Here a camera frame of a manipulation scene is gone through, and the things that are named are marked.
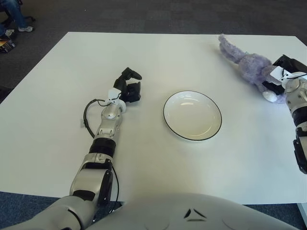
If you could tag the white plate with black rim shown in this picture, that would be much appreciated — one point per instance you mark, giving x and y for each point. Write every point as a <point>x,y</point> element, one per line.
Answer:
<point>193,117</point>

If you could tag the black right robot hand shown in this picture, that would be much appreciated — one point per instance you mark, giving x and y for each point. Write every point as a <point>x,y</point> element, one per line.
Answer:
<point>295,64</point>

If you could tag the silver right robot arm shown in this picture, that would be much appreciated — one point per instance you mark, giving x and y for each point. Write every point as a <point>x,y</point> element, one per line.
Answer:
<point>297,95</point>

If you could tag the grey robot torso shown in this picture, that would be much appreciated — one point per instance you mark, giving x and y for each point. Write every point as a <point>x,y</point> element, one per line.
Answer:
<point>168,210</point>

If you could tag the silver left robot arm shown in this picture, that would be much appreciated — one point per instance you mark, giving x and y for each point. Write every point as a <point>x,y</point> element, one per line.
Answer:
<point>108,124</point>

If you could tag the white table leg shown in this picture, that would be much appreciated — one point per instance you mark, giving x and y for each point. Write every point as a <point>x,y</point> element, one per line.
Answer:
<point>302,209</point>

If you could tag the person leg in jeans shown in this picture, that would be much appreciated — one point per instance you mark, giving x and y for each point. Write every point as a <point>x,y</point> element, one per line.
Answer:
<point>15,12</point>

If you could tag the white sneaker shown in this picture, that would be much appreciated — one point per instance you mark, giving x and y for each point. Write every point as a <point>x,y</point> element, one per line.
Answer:
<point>26,29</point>

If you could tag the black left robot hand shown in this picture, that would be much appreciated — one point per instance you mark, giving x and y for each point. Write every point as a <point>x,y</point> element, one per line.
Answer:
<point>133,92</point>

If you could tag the purple plush bunny doll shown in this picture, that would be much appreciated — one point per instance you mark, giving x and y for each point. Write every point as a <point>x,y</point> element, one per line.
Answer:
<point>251,67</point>

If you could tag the black office chair base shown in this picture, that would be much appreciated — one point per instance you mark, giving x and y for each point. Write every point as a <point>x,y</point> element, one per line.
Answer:
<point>30,17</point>

